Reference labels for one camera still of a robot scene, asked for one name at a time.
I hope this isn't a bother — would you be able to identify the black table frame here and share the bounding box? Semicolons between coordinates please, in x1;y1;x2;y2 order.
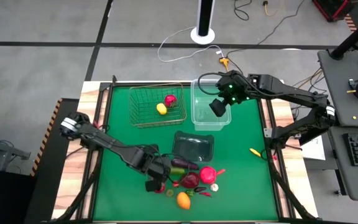
51;74;318;224

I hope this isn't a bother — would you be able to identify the white paper sheet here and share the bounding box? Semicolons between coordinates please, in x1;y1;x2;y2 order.
301;136;326;161

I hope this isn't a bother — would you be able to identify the dark red onion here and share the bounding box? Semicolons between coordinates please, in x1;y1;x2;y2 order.
179;171;200;189

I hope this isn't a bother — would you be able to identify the pink dragon fruit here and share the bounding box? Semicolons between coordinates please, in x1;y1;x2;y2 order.
199;166;218;185

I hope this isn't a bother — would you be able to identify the red framed black case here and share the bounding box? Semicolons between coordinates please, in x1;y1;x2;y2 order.
311;0;358;23

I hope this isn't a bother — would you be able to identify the clear plastic container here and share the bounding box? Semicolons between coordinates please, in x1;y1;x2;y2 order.
190;78;232;131

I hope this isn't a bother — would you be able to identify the orange mango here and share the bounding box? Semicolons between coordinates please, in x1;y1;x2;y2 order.
176;191;191;210

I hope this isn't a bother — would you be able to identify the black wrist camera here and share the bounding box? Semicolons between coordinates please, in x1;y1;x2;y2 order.
209;98;229;118
144;179;164;192

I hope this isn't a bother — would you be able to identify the large purple eggplant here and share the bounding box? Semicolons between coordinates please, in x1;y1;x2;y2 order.
171;157;200;171

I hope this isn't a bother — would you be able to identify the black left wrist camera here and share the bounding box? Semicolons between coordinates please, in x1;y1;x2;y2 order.
144;179;164;192

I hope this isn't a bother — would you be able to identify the copper wire basket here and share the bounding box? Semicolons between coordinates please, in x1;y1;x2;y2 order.
128;82;188;129

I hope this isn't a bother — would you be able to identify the white cable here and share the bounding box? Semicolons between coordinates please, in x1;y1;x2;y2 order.
157;26;225;63

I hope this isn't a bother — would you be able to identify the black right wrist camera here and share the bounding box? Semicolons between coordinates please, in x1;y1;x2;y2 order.
209;98;229;118

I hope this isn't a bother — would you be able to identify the yellow power plug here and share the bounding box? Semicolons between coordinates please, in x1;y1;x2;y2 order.
218;57;232;73

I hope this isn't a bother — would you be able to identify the white black pole stand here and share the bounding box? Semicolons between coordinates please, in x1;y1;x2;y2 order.
190;0;216;45

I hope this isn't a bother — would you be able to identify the grey side desk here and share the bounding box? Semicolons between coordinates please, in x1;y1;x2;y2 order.
317;49;358;202

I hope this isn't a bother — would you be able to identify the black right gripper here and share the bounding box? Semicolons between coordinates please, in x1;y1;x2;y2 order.
214;70;252;105

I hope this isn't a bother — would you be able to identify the green table mat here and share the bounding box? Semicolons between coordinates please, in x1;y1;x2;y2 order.
93;85;279;222

